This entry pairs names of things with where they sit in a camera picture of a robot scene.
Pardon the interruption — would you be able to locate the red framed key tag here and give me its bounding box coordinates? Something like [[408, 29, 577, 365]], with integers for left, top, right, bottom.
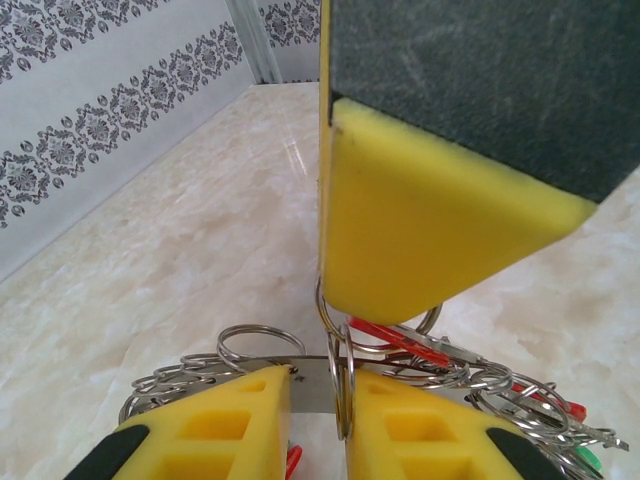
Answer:
[[514, 383, 587, 422]]

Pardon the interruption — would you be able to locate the right aluminium corner post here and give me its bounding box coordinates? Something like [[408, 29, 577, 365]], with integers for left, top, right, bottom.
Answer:
[[227, 0, 287, 87]]

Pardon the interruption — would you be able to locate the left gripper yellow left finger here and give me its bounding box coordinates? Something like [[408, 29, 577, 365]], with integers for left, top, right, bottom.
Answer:
[[62, 363, 295, 480]]

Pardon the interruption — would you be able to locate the solid red key tag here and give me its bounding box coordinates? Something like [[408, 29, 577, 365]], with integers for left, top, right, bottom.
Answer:
[[349, 315, 449, 369]]

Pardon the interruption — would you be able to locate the key ring with coloured tags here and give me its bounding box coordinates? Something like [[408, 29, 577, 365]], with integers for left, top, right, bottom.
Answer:
[[117, 273, 629, 480]]

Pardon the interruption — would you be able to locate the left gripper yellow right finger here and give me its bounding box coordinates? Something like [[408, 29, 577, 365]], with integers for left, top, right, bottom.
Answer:
[[343, 367, 569, 480]]

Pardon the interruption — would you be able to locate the green key tag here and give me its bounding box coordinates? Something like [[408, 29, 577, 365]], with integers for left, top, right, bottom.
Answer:
[[573, 446, 604, 472]]

